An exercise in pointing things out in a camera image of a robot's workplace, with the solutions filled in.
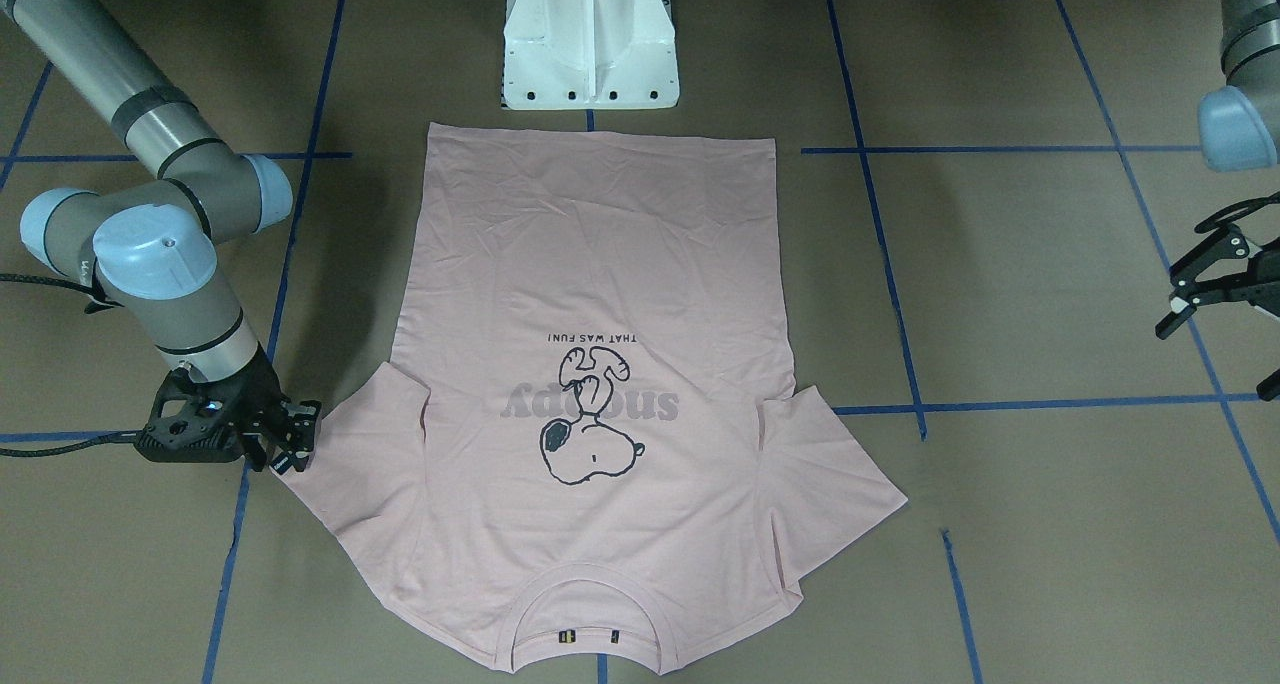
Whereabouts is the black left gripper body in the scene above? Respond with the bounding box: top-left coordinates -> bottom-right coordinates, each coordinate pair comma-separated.
1225,227 -> 1279,320

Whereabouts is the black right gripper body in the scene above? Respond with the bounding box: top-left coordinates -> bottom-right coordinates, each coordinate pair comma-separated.
189,350 -> 294,444

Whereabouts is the pink Snoopy t-shirt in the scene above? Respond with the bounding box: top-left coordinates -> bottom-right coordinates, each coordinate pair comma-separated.
282,123 -> 908,675

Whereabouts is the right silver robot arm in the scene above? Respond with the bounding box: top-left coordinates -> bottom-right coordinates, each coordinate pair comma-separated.
3,0 -> 320,471

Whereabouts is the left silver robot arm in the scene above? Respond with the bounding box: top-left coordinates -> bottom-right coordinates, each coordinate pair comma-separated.
1155,0 -> 1279,339

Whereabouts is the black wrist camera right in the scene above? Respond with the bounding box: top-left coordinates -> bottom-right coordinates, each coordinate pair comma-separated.
132,368 -> 244,462

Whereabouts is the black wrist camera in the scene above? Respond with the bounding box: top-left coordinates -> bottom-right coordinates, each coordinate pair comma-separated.
1254,369 -> 1280,402
132,368 -> 244,462

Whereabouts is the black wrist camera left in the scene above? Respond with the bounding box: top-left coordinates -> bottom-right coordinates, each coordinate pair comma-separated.
1254,369 -> 1280,402

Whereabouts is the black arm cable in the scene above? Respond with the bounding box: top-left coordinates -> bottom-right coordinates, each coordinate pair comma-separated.
0,272 -> 151,460

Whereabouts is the white camera mast with base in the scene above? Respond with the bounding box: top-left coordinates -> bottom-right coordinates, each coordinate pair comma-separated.
500,0 -> 681,111

